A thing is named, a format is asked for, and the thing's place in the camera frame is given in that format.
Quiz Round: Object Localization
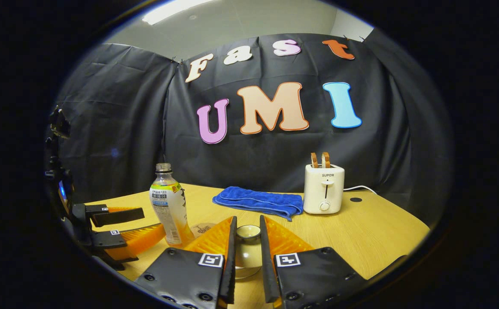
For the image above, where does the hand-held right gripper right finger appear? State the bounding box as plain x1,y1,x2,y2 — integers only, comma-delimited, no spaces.
259,215,367,309

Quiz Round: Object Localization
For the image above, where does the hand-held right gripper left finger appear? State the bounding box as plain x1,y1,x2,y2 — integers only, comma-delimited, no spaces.
134,216,238,309

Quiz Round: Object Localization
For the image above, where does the white teacup lid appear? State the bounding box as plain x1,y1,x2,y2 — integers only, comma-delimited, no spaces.
234,224,263,272

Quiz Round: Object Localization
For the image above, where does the round cork coaster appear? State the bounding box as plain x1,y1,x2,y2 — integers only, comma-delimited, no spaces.
189,222,216,238

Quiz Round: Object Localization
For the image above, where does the clear water bottle orange drink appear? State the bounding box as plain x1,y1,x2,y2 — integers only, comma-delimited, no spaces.
149,163,195,246

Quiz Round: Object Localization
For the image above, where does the blue towel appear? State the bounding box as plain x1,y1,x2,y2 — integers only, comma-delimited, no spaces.
212,186,304,221

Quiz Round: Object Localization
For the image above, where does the white toaster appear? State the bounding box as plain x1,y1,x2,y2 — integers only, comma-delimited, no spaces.
303,164,345,215

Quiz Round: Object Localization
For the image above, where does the black backdrop cloth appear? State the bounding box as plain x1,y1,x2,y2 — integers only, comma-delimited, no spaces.
46,27,454,228

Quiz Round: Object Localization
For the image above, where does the white power cable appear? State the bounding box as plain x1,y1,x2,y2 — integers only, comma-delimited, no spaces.
343,185,378,195

